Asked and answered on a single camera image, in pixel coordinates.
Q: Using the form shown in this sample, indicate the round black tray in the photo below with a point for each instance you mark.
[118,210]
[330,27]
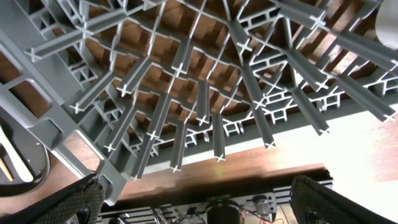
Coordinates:
[32,153]

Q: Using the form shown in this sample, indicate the white plastic fork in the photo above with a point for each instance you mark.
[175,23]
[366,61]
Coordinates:
[20,167]

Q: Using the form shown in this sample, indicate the wooden chopstick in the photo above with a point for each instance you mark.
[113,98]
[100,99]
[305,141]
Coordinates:
[6,170]

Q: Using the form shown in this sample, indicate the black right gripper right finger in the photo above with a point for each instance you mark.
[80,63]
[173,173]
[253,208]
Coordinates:
[312,202]

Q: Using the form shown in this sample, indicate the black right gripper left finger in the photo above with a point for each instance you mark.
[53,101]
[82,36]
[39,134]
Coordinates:
[79,202]

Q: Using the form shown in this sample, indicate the pink bowl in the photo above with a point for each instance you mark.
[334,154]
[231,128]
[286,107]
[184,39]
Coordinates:
[386,23]

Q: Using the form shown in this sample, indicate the grey dishwasher rack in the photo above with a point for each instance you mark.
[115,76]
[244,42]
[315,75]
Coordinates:
[126,88]

